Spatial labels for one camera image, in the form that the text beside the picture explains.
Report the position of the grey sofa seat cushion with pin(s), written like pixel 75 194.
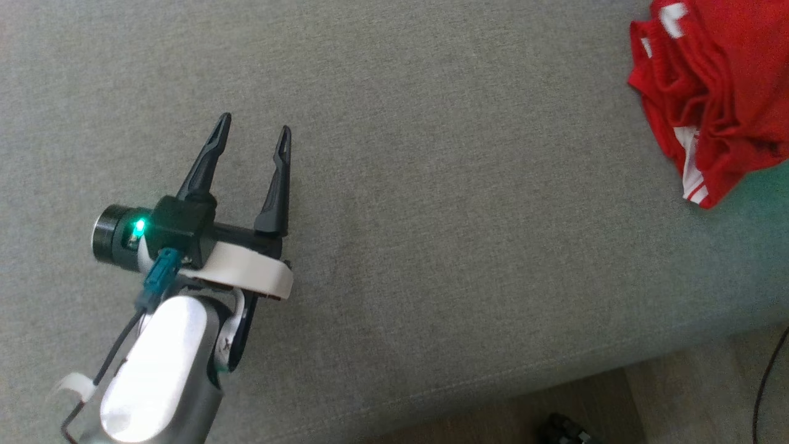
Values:
pixel 431 185

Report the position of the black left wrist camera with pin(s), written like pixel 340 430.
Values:
pixel 182 225

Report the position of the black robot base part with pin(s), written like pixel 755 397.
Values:
pixel 564 431

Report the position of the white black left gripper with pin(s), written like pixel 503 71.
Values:
pixel 246 274

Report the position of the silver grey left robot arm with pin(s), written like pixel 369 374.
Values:
pixel 154 370

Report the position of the red shorts white trim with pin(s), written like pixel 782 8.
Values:
pixel 727 55

